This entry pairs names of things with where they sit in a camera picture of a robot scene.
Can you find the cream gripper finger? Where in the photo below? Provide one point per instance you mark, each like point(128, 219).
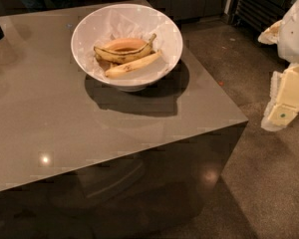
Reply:
point(283, 107)
point(271, 35)

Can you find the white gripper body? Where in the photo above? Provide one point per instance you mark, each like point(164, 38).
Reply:
point(295, 39)

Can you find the light yellow banana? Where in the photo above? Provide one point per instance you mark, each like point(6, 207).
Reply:
point(122, 69)

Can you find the white bowl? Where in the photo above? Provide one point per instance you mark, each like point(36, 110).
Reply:
point(85, 35)

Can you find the spotted yellow banana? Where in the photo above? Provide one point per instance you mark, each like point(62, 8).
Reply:
point(126, 55)

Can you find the black slatted cabinet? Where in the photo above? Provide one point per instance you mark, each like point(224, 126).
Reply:
point(258, 14)

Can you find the white paper liner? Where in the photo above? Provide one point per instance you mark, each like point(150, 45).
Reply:
point(132, 22)

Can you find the orange fruit piece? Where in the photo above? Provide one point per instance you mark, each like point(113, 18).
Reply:
point(125, 44)

